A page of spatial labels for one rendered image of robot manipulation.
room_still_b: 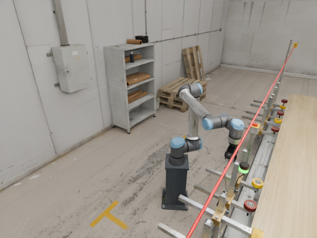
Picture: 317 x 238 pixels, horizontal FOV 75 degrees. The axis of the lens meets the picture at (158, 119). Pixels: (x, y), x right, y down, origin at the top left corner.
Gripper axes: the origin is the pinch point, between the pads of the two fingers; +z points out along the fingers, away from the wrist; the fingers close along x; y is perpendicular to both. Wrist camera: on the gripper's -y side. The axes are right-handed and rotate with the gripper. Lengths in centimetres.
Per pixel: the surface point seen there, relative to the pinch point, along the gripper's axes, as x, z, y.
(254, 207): -24.8, 10.1, -21.0
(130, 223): 84, 101, -28
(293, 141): -41, 11, 85
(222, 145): 48, 101, 176
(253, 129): -7.9, -18.9, 32.0
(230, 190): -7.9, 7.7, -17.2
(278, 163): -33, 11, 40
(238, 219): -17.5, 38.9, -11.5
